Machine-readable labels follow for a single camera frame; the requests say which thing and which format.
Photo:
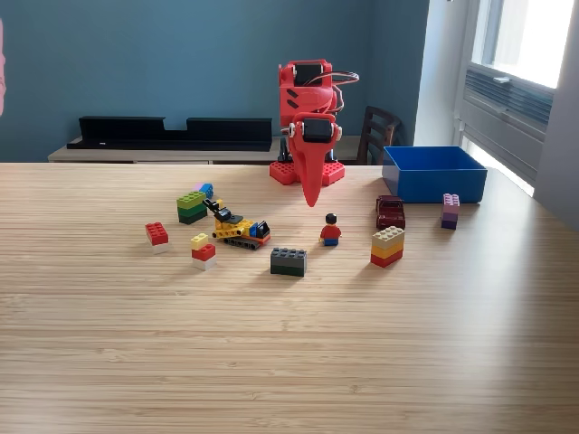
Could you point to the toy figure red shirt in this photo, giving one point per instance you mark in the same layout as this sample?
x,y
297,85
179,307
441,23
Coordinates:
x,y
330,233

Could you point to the dark red toy car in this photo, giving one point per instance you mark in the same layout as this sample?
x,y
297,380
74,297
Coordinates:
x,y
390,214

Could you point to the yellow toy digger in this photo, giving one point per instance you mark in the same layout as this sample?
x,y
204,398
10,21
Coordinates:
x,y
235,230

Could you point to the grey dark green brick stack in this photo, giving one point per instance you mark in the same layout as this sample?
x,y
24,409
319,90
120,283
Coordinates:
x,y
288,262

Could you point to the tan yellow red brick stack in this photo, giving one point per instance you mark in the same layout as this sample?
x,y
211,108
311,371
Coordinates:
x,y
387,253

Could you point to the blue plastic bin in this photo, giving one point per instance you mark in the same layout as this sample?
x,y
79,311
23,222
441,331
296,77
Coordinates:
x,y
434,185

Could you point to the dark wooden chair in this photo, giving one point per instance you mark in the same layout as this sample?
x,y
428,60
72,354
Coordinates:
x,y
375,131

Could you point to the blue pink brick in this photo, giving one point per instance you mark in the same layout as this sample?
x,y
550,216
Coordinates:
x,y
207,190

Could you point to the pink purple brick stack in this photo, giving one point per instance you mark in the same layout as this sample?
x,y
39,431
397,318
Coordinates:
x,y
450,212

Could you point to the yellow red white brick stack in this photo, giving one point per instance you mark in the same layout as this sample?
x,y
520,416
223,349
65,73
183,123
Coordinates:
x,y
203,253

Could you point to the black shelf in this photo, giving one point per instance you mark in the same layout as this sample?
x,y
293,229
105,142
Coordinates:
x,y
135,131

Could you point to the pale wooden sideboard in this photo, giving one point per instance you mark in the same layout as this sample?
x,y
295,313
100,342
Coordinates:
x,y
135,156

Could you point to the grey window radiator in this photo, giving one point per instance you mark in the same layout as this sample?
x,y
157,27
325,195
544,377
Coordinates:
x,y
506,117

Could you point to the white framed window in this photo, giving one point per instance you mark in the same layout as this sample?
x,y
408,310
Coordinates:
x,y
534,36

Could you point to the person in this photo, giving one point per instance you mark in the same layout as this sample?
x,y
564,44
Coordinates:
x,y
1,68

